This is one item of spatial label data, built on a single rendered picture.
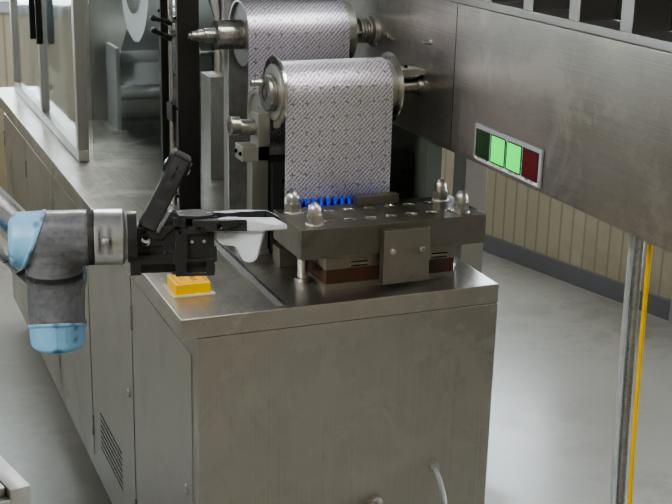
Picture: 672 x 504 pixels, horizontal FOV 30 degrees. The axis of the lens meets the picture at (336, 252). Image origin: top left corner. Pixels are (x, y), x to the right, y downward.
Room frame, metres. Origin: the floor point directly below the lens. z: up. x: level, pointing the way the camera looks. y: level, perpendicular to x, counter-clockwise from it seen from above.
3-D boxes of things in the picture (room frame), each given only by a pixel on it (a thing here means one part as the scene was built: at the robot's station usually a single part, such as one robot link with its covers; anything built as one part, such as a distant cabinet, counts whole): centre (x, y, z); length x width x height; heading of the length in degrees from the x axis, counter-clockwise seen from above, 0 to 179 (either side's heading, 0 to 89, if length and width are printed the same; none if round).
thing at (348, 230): (2.44, -0.09, 1.00); 0.40 x 0.16 x 0.06; 113
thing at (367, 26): (2.89, -0.04, 1.34); 0.07 x 0.07 x 0.07; 23
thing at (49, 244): (1.59, 0.38, 1.21); 0.11 x 0.08 x 0.09; 100
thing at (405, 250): (2.36, -0.14, 0.97); 0.10 x 0.03 x 0.11; 113
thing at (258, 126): (2.56, 0.18, 1.05); 0.06 x 0.05 x 0.31; 113
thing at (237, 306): (3.43, 0.46, 0.88); 2.52 x 0.66 x 0.04; 23
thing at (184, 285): (2.31, 0.29, 0.91); 0.07 x 0.07 x 0.02; 23
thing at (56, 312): (1.61, 0.38, 1.12); 0.11 x 0.08 x 0.11; 10
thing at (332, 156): (2.54, 0.00, 1.11); 0.23 x 0.01 x 0.18; 113
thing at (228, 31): (2.77, 0.25, 1.34); 0.06 x 0.06 x 0.06; 23
